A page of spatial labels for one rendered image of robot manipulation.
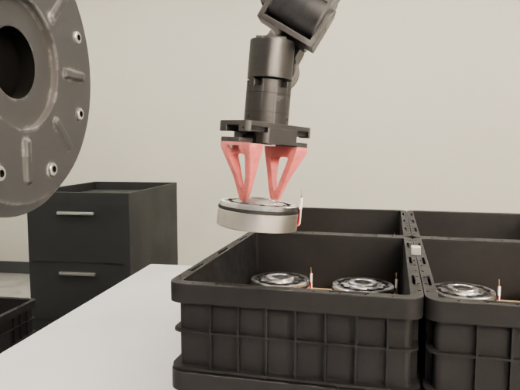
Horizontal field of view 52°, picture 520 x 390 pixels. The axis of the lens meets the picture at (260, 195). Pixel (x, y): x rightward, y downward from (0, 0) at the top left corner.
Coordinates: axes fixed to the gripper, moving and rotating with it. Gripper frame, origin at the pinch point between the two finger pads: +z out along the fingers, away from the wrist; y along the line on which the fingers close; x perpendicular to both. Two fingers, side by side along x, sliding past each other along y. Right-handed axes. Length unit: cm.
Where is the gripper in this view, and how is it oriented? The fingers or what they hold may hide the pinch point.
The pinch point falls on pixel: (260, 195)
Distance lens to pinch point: 69.2
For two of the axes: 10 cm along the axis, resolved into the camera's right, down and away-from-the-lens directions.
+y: -8.0, -0.2, -6.0
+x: 6.0, 1.1, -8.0
